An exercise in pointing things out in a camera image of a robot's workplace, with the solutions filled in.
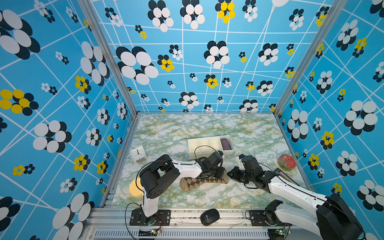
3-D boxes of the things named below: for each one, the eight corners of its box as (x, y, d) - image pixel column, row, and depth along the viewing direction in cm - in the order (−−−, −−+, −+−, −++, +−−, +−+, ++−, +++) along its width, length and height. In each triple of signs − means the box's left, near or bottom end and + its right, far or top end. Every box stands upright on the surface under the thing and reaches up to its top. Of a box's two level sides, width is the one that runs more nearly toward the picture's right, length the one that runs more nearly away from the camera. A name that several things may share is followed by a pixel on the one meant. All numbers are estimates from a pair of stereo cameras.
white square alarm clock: (134, 164, 95) (132, 162, 92) (131, 152, 100) (129, 150, 97) (148, 158, 97) (146, 156, 94) (144, 147, 102) (143, 144, 100)
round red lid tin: (280, 171, 91) (283, 168, 88) (275, 157, 97) (278, 154, 94) (295, 171, 91) (298, 168, 88) (289, 157, 97) (292, 154, 94)
